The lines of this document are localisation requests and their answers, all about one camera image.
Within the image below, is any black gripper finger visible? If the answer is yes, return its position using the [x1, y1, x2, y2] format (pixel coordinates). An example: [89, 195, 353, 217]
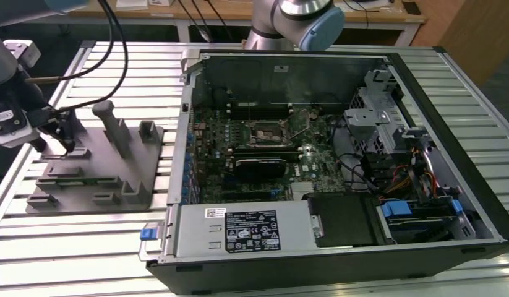
[31, 131, 48, 153]
[51, 110, 77, 155]

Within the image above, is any CPU socket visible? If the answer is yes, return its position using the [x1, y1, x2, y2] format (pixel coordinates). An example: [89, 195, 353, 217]
[248, 119, 291, 147]

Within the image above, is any green RAM stick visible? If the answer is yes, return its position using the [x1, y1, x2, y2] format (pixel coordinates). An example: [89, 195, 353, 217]
[55, 179, 99, 187]

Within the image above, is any grey parts rack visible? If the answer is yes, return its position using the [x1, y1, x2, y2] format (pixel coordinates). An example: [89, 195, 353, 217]
[25, 99, 167, 214]

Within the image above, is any white paper box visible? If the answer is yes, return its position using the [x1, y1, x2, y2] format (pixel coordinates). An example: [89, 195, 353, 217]
[116, 0, 149, 10]

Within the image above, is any wooden desk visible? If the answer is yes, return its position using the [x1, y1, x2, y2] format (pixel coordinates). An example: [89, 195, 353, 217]
[0, 0, 428, 47]

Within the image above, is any grey power supply unit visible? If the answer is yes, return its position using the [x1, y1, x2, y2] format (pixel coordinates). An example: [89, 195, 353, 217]
[171, 202, 317, 258]

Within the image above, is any black RAM slot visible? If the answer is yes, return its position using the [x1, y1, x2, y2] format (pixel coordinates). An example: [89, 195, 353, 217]
[233, 152, 301, 162]
[227, 101, 293, 112]
[228, 109, 296, 121]
[232, 146, 300, 155]

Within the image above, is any black expansion card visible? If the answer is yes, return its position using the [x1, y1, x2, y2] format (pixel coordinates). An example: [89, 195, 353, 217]
[232, 157, 289, 184]

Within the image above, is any silver chipset heatsink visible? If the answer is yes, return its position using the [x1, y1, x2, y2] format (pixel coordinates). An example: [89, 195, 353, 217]
[289, 182, 316, 199]

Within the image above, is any green motherboard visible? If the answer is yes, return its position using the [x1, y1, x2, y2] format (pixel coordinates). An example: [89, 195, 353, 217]
[188, 103, 352, 204]

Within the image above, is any black open PC case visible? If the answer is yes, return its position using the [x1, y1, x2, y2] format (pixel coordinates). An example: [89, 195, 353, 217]
[145, 48, 509, 295]

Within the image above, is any black plastic shroud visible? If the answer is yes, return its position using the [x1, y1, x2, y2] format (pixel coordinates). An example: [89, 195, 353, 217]
[307, 191, 392, 248]

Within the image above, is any perforated metal drive cage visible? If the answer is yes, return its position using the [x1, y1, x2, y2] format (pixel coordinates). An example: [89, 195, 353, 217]
[343, 69, 408, 155]

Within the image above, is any blue disk carrier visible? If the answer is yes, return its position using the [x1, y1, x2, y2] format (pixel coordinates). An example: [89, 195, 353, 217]
[380, 200, 413, 220]

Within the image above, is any metal disk bay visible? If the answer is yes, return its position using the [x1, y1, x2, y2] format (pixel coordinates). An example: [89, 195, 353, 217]
[376, 185, 479, 246]

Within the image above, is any wooden cabinet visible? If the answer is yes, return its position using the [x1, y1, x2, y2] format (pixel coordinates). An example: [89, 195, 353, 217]
[411, 0, 509, 89]

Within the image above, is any white wrist camera black face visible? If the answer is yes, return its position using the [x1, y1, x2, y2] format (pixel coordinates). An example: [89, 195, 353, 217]
[0, 105, 40, 148]

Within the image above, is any small wrist camera block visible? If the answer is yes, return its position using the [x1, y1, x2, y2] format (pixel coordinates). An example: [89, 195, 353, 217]
[3, 39, 43, 67]

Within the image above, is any thin black camera cable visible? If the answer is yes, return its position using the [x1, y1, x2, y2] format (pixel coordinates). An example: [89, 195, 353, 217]
[57, 18, 131, 111]

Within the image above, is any black cable brass connector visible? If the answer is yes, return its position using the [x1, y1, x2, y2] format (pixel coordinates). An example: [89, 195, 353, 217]
[25, 0, 117, 84]

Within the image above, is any black cable silver plug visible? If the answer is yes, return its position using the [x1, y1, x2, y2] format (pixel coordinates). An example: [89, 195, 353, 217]
[189, 0, 223, 43]

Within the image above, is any yellow orange wire bundle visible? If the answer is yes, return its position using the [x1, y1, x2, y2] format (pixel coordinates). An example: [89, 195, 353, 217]
[377, 147, 440, 200]

